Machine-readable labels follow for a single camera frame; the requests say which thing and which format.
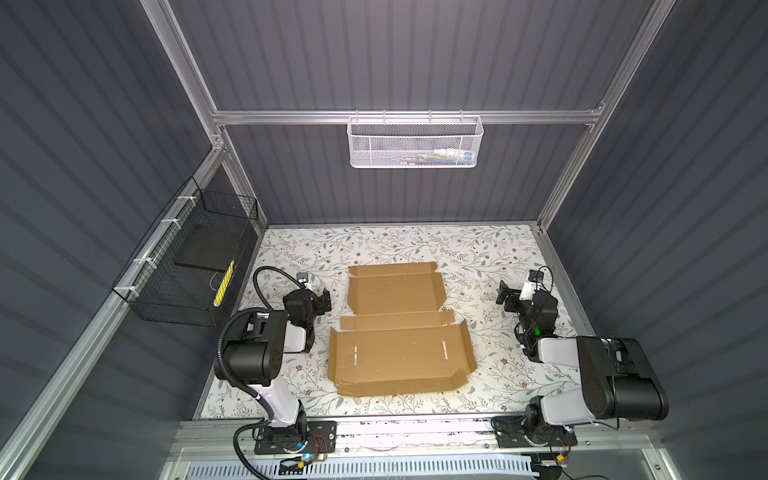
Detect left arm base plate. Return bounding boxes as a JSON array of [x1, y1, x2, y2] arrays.
[[253, 421, 338, 455]]

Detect brown cardboard box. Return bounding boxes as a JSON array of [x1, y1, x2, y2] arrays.
[[328, 262, 477, 397]]

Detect left black corrugated cable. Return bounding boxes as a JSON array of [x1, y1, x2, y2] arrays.
[[215, 265, 301, 480]]

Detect markers in white basket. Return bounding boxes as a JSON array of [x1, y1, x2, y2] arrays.
[[400, 148, 476, 167]]

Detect black foam pad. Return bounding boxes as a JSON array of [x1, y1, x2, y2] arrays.
[[174, 225, 240, 273]]

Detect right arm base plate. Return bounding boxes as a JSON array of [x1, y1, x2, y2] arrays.
[[490, 416, 578, 448]]

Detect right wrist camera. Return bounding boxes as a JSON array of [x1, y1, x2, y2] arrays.
[[519, 269, 545, 301]]

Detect black wire basket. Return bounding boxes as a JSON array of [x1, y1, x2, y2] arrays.
[[113, 180, 259, 327]]

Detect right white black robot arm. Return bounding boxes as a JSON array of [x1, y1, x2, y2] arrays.
[[495, 271, 670, 444]]

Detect white perforated cable tray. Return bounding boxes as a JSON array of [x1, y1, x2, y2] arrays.
[[179, 454, 541, 480]]

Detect white wire mesh basket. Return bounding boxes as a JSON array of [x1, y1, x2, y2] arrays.
[[346, 114, 484, 169]]

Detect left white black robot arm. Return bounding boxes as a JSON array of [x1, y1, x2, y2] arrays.
[[214, 288, 332, 434]]

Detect yellow green striped tool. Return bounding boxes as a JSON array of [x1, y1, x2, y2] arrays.
[[213, 261, 235, 308]]

